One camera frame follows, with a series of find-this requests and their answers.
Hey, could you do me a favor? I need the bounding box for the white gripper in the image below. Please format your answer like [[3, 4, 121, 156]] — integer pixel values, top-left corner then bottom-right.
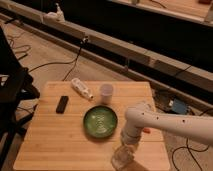
[[116, 144, 138, 160]]

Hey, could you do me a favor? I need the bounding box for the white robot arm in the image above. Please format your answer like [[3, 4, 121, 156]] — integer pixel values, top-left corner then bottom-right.
[[115, 103, 213, 162]]

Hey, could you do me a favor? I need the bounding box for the green ceramic plate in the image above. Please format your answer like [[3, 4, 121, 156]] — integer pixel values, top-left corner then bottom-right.
[[83, 105, 118, 138]]

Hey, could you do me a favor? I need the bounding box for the orange carrot toy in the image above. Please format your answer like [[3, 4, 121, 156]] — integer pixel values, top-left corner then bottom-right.
[[144, 128, 151, 134]]

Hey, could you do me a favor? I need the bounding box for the blue power box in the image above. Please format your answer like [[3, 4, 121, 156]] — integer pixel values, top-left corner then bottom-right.
[[169, 99, 188, 114]]

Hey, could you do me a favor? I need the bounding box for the black rectangular block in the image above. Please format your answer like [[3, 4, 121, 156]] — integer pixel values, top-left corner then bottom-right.
[[56, 96, 69, 114]]

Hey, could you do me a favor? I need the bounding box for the white plastic bottle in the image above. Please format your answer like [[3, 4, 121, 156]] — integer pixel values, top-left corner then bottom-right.
[[71, 78, 93, 100]]

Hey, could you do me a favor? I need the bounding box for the black chair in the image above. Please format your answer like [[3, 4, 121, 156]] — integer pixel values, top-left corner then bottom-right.
[[0, 27, 40, 171]]

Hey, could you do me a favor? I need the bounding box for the long metal rail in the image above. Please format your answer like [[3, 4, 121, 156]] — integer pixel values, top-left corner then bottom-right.
[[0, 0, 213, 93]]

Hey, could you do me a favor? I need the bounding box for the black cable on left floor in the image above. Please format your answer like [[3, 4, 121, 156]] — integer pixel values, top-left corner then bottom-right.
[[27, 36, 90, 82]]

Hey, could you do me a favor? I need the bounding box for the white object on rail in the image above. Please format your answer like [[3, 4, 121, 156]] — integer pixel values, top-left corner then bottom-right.
[[45, 4, 65, 22]]

